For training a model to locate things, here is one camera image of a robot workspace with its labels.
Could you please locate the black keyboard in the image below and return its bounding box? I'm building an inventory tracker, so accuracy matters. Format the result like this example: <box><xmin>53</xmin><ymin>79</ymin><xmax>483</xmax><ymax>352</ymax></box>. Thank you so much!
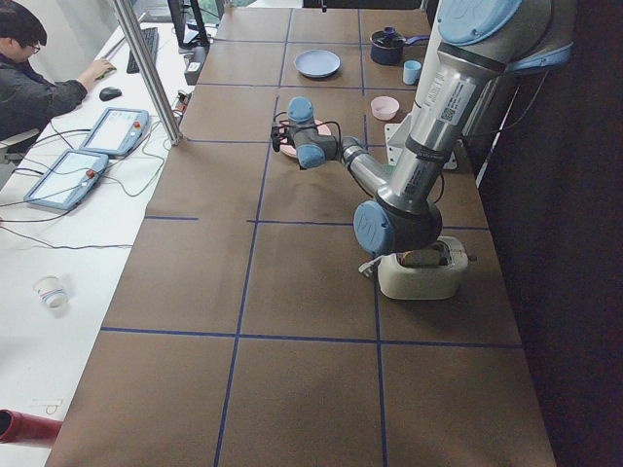
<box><xmin>126</xmin><ymin>26</ymin><xmax>161</xmax><ymax>75</ymax></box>

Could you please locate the aluminium frame post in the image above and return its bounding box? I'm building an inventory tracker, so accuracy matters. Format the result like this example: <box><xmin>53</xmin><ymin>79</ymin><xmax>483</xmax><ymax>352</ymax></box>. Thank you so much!
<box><xmin>111</xmin><ymin>0</ymin><xmax>183</xmax><ymax>146</ymax></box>

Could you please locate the teach pendant far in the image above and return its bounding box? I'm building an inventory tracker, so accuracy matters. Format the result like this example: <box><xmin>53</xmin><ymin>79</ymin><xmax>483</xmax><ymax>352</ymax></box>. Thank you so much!
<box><xmin>80</xmin><ymin>107</ymin><xmax>150</xmax><ymax>158</ymax></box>

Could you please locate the white toaster power cable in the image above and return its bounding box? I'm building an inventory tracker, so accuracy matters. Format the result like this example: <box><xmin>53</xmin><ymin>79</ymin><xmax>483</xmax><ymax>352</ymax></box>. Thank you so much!
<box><xmin>357</xmin><ymin>255</ymin><xmax>384</xmax><ymax>278</ymax></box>

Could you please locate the black computer mouse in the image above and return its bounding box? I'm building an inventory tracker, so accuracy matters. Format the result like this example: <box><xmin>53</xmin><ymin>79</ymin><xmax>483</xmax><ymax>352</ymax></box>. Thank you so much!
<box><xmin>98</xmin><ymin>87</ymin><xmax>123</xmax><ymax>102</ymax></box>

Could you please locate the black box with label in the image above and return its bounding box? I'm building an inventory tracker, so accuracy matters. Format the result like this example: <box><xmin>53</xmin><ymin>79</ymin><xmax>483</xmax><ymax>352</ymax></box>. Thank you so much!
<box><xmin>184</xmin><ymin>47</ymin><xmax>209</xmax><ymax>86</ymax></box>

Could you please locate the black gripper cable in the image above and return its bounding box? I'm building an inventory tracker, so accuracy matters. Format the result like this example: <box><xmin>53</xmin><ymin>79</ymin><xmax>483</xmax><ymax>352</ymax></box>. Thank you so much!
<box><xmin>270</xmin><ymin>111</ymin><xmax>342</xmax><ymax>153</ymax></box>

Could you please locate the cream toaster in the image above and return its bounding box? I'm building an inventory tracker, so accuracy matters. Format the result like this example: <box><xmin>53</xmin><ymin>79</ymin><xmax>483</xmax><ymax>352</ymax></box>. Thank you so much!
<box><xmin>378</xmin><ymin>235</ymin><xmax>469</xmax><ymax>301</ymax></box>

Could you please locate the teach pendant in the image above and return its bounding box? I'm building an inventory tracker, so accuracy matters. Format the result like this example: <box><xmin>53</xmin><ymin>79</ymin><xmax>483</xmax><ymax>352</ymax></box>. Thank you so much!
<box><xmin>23</xmin><ymin>150</ymin><xmax>109</xmax><ymax>211</ymax></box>
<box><xmin>80</xmin><ymin>107</ymin><xmax>150</xmax><ymax>158</ymax></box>

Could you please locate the pink bowl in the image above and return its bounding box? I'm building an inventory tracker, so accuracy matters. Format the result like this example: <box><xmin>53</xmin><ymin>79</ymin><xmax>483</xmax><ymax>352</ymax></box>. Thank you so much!
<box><xmin>370</xmin><ymin>95</ymin><xmax>400</xmax><ymax>122</ymax></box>

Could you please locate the blue plate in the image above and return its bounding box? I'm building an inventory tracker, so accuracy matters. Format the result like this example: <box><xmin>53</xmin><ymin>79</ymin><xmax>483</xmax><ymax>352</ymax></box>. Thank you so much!
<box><xmin>294</xmin><ymin>50</ymin><xmax>342</xmax><ymax>79</ymax></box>

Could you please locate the bread slice in toaster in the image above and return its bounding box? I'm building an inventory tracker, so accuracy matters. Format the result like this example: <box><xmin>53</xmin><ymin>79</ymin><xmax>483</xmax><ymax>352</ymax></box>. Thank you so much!
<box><xmin>397</xmin><ymin>247</ymin><xmax>442</xmax><ymax>269</ymax></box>

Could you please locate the red cylinder object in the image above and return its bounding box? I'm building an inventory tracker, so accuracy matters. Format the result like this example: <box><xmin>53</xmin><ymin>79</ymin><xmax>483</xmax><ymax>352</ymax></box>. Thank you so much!
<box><xmin>1</xmin><ymin>410</ymin><xmax>62</xmax><ymax>448</ymax></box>

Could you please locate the pink plate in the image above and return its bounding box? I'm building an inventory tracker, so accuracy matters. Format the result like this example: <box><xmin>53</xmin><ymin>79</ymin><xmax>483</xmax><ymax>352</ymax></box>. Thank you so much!
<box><xmin>279</xmin><ymin>119</ymin><xmax>332</xmax><ymax>158</ymax></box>

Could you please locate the light blue cup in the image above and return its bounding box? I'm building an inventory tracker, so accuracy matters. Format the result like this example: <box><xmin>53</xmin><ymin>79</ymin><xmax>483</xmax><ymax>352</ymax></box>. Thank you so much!
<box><xmin>402</xmin><ymin>59</ymin><xmax>421</xmax><ymax>86</ymax></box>

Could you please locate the dark blue pot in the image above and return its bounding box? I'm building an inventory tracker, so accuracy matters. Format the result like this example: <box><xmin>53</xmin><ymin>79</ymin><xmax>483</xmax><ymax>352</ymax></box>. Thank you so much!
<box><xmin>370</xmin><ymin>26</ymin><xmax>430</xmax><ymax>66</ymax></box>

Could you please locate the brown paper table cover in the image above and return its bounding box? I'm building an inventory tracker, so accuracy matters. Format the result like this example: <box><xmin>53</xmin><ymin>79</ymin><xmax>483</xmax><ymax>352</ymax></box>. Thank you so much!
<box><xmin>48</xmin><ymin>9</ymin><xmax>555</xmax><ymax>466</ymax></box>

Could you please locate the black monitor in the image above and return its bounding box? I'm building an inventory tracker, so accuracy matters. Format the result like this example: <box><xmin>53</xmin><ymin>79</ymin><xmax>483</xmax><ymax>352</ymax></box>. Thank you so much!
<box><xmin>167</xmin><ymin>0</ymin><xmax>210</xmax><ymax>51</ymax></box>

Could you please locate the paper cup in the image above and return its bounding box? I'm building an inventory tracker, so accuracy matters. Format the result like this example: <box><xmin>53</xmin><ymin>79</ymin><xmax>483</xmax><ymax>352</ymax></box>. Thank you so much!
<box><xmin>33</xmin><ymin>275</ymin><xmax>68</xmax><ymax>309</ymax></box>

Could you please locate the teach pendant near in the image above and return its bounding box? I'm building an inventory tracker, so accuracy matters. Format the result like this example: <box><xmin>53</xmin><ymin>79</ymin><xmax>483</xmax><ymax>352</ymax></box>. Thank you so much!
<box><xmin>23</xmin><ymin>150</ymin><xmax>109</xmax><ymax>211</ymax></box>

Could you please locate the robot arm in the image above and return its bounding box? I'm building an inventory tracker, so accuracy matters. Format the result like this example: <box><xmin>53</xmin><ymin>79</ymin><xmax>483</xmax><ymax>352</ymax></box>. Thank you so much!
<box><xmin>283</xmin><ymin>1</ymin><xmax>576</xmax><ymax>256</ymax></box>

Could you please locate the person at desk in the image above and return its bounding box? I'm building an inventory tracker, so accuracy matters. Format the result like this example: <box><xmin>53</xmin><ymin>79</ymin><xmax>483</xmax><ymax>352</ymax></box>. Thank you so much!
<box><xmin>1</xmin><ymin>1</ymin><xmax>114</xmax><ymax>139</ymax></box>

